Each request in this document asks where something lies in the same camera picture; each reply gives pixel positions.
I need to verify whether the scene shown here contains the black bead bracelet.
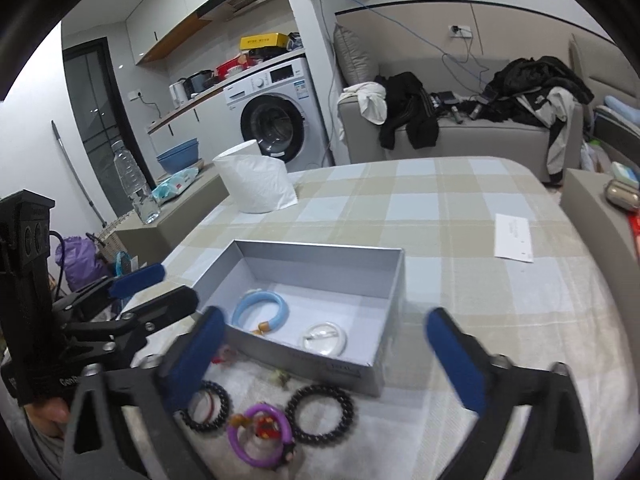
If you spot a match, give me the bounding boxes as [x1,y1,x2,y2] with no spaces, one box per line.
[180,381,233,433]
[285,384,355,445]

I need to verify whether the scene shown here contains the dark glass door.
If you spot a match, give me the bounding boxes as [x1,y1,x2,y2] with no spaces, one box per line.
[62,40,151,221]

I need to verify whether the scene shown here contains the white green box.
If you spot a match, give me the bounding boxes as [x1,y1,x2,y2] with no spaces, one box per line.
[611,161,640,184]

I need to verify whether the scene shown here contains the white cloth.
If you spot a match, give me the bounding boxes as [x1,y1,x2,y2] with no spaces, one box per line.
[341,81,388,125]

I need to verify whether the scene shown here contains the blue plastic basin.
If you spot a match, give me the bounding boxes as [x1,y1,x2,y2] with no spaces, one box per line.
[156,138,202,175]

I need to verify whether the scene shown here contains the folded bedding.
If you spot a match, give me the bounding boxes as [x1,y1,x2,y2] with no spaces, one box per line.
[595,95,640,161]

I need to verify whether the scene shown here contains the clear plastic water bottle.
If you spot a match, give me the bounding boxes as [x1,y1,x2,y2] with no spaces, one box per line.
[111,140,162,225]

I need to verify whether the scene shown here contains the red printed packet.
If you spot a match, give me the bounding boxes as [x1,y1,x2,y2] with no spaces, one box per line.
[627,210,640,261]

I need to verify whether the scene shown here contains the yellow box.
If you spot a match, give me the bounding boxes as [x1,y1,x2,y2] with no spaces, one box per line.
[239,33,291,52]

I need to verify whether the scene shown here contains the wooden kitchen counter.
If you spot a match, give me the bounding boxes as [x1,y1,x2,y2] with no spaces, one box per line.
[146,50,306,136]

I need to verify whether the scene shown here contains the light blue bracelet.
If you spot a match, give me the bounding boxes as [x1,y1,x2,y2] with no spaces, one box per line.
[231,288,290,336]

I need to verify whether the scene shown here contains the grey sofa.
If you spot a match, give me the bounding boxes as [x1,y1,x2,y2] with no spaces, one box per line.
[337,90,586,173]

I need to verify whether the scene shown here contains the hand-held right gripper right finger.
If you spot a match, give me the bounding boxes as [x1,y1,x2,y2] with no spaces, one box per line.
[424,307,596,480]

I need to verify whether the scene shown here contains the wet wipes pack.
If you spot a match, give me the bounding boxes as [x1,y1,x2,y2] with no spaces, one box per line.
[151,167,201,204]

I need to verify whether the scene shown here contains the purple bracelet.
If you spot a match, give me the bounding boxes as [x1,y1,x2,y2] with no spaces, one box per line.
[227,403,293,466]

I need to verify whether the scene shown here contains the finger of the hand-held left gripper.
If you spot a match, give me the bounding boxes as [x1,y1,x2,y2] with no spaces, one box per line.
[52,262,167,321]
[62,285,200,356]

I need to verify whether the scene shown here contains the white paper card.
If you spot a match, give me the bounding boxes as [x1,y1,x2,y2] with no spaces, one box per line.
[493,213,533,263]

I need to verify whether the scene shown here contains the white washing machine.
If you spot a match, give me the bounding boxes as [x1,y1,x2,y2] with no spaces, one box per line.
[220,56,333,173]

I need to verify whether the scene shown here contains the metallic case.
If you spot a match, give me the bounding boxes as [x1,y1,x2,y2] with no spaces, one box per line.
[603,179,640,211]

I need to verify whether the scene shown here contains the grey bench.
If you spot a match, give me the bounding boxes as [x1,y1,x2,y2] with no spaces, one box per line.
[114,160,231,266]
[559,167,640,266]

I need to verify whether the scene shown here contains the white tissue roll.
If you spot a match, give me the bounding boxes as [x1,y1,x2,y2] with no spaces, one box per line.
[212,140,299,216]

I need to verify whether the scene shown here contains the blue cable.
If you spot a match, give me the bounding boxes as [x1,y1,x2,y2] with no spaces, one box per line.
[300,0,496,96]

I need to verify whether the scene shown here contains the purple bag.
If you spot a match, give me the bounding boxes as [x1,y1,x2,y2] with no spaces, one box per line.
[65,236,113,291]

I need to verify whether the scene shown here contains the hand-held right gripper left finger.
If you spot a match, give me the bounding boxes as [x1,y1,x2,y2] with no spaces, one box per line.
[60,305,228,480]

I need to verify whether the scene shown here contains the wicker basket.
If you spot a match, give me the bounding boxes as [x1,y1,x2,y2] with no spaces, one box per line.
[95,212,131,266]

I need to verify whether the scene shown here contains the grey cardboard box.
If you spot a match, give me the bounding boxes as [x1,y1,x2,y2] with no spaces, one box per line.
[191,239,405,397]

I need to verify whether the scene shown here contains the white grey jacket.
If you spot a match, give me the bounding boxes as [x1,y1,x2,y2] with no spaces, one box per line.
[520,85,586,186]

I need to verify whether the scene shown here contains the grey pillow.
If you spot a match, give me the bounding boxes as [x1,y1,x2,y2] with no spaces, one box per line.
[332,24,381,88]

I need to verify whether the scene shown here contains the clear white bracelet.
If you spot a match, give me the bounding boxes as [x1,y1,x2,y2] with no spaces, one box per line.
[300,322,348,358]

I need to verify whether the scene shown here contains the black clothing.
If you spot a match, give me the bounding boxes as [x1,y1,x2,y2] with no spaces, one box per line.
[374,71,441,150]

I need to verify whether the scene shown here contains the person's left hand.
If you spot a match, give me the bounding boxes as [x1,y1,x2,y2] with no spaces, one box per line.
[25,397,71,436]

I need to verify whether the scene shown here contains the white wall cabinets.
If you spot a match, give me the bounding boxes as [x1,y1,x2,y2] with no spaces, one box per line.
[125,0,281,66]

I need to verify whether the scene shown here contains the black jacket pile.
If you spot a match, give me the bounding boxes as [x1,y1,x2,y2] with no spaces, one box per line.
[470,56,596,123]

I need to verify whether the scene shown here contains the mop handle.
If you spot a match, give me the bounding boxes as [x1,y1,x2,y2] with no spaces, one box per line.
[50,120,108,226]

